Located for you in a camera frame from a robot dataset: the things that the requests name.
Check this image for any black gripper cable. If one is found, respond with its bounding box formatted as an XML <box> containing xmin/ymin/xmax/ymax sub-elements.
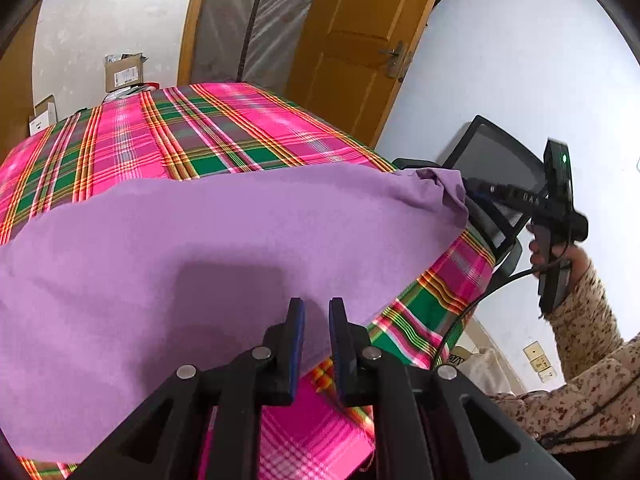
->
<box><xmin>430</xmin><ymin>245</ymin><xmax>572</xmax><ymax>368</ymax></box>

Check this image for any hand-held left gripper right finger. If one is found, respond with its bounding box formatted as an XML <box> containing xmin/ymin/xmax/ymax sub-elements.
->
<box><xmin>327</xmin><ymin>297</ymin><xmax>576</xmax><ymax>480</ymax></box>

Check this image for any pink green plaid sheet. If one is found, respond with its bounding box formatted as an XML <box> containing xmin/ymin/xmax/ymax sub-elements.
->
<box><xmin>0</xmin><ymin>82</ymin><xmax>496</xmax><ymax>480</ymax></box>

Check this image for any clear plastic door curtain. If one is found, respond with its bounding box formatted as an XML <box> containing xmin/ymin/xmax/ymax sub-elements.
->
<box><xmin>192</xmin><ymin>0</ymin><xmax>326</xmax><ymax>91</ymax></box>

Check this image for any wooden door frame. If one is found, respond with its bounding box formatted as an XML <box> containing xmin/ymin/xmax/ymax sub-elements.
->
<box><xmin>177</xmin><ymin>0</ymin><xmax>217</xmax><ymax>86</ymax></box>

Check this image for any wall socket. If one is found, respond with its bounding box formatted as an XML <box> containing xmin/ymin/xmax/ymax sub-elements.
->
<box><xmin>522</xmin><ymin>341</ymin><xmax>557</xmax><ymax>384</ymax></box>

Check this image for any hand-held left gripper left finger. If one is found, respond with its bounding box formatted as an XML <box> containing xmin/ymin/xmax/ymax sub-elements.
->
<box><xmin>75</xmin><ymin>297</ymin><xmax>307</xmax><ymax>480</ymax></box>

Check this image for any metal door handle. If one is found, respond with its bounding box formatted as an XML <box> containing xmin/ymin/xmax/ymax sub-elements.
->
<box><xmin>378</xmin><ymin>42</ymin><xmax>414</xmax><ymax>81</ymax></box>

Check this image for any purple fleece cloth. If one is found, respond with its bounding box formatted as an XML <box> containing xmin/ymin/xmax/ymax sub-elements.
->
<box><xmin>0</xmin><ymin>165</ymin><xmax>471</xmax><ymax>463</ymax></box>

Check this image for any black mesh office chair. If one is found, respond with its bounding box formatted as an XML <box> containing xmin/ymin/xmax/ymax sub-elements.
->
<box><xmin>392</xmin><ymin>115</ymin><xmax>547</xmax><ymax>291</ymax></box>

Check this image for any person's right forearm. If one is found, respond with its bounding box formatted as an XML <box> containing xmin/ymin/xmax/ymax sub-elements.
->
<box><xmin>487</xmin><ymin>260</ymin><xmax>640</xmax><ymax>456</ymax></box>

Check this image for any person's right hand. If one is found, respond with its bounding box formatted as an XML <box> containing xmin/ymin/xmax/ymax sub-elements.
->
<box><xmin>526</xmin><ymin>224</ymin><xmax>592</xmax><ymax>281</ymax></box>

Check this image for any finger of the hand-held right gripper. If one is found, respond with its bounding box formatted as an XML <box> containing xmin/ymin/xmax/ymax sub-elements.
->
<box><xmin>462</xmin><ymin>176</ymin><xmax>523</xmax><ymax>213</ymax></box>

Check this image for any brown cardboard box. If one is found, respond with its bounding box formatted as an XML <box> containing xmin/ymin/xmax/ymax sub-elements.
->
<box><xmin>103</xmin><ymin>52</ymin><xmax>149</xmax><ymax>94</ymax></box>

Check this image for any wooden door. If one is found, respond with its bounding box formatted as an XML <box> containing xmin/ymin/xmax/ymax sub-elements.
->
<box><xmin>285</xmin><ymin>0</ymin><xmax>451</xmax><ymax>148</ymax></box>

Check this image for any white cardboard box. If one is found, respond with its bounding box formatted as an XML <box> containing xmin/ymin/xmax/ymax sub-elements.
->
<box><xmin>28</xmin><ymin>95</ymin><xmax>58</xmax><ymax>137</ymax></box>

